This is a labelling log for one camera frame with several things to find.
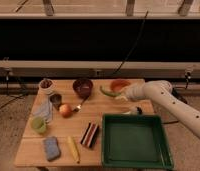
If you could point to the metal cup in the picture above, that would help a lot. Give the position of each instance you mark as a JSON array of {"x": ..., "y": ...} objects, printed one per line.
[{"x": 56, "y": 100}]

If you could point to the white cup with contents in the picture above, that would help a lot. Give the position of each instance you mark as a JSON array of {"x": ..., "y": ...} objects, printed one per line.
[{"x": 46, "y": 86}]

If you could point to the small white black object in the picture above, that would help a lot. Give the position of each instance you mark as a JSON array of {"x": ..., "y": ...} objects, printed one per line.
[{"x": 135, "y": 111}]

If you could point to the light blue cloth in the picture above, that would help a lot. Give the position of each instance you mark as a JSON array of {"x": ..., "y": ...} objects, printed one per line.
[{"x": 44, "y": 110}]

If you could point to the green cup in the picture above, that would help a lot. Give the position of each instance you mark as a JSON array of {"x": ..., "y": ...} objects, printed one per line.
[{"x": 38, "y": 124}]

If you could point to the orange round fruit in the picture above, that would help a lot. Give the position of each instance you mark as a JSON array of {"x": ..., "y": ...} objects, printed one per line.
[{"x": 65, "y": 110}]

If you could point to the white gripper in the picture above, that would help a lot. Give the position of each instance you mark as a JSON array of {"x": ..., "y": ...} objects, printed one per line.
[{"x": 133, "y": 92}]

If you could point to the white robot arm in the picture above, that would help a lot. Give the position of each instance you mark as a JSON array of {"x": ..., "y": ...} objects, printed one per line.
[{"x": 160, "y": 92}]

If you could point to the dark maroon bowl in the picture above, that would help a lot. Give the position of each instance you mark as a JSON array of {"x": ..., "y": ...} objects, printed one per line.
[{"x": 83, "y": 87}]

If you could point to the blue sponge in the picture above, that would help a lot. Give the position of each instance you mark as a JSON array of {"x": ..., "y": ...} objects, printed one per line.
[{"x": 51, "y": 148}]

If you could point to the striped black red block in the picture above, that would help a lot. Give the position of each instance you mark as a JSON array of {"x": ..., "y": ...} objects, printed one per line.
[{"x": 89, "y": 136}]

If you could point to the metal spoon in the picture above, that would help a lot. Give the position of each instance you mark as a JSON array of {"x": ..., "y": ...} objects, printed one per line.
[{"x": 78, "y": 107}]

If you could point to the orange red bowl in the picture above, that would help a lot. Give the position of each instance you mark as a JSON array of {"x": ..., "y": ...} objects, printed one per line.
[{"x": 118, "y": 85}]

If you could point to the wooden table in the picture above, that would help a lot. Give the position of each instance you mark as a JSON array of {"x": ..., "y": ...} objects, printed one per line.
[{"x": 31, "y": 151}]

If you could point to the green pepper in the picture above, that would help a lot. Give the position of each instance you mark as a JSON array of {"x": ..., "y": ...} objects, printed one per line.
[{"x": 109, "y": 93}]

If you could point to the green plastic tray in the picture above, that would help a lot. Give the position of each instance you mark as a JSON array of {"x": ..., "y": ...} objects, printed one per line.
[{"x": 134, "y": 141}]

